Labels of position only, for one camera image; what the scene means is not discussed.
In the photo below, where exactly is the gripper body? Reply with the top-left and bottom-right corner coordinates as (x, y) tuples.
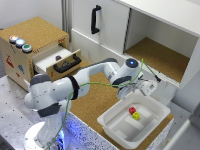
(134, 78), (159, 97)

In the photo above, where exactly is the pink block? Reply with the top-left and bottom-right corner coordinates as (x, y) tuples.
(128, 106), (137, 115)

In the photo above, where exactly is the yellow block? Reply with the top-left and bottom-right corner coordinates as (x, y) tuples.
(132, 111), (141, 121)

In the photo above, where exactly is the white plastic box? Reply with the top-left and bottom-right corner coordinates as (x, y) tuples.
(96, 90), (172, 149)

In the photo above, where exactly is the white cabinet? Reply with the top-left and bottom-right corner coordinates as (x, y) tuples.
(70, 0), (200, 114)

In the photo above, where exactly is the white sliding door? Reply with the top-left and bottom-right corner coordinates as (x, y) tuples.
(72, 0), (131, 56)

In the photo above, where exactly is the wooden drawer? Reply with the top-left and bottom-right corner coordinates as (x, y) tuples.
(32, 44), (83, 82)

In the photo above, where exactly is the wooden drawer box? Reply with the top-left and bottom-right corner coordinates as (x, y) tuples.
(0, 16), (71, 92)

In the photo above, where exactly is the green button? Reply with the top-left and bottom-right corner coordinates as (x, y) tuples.
(21, 43), (33, 54)

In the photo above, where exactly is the blue button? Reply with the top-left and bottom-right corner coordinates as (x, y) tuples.
(15, 38), (26, 49)

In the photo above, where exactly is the red button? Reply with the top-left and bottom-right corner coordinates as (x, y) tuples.
(8, 34), (20, 45)

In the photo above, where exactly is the green cable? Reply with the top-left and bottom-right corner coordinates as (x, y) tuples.
(44, 58), (162, 150)

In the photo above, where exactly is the black drawer handle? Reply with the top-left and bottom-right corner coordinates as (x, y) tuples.
(53, 54), (83, 74)

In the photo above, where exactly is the black door handle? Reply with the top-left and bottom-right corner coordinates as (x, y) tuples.
(90, 4), (102, 35)

